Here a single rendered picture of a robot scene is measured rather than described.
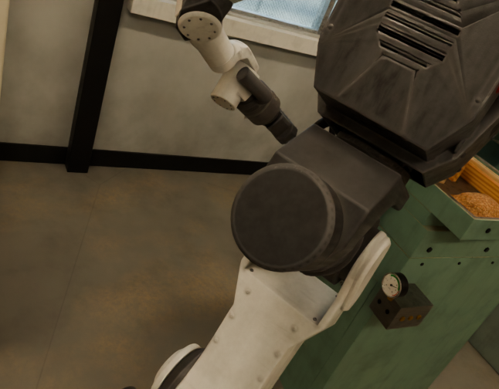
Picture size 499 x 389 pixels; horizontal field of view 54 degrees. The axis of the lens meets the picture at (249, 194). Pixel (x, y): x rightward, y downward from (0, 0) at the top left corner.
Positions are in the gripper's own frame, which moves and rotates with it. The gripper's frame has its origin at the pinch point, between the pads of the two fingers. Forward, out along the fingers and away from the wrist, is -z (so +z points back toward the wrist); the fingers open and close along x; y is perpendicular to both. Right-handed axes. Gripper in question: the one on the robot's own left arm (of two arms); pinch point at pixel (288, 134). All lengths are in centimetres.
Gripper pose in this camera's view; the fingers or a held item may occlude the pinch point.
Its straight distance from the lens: 128.4
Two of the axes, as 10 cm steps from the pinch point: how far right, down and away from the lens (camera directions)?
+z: -5.8, -4.5, -6.8
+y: 7.4, -6.5, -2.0
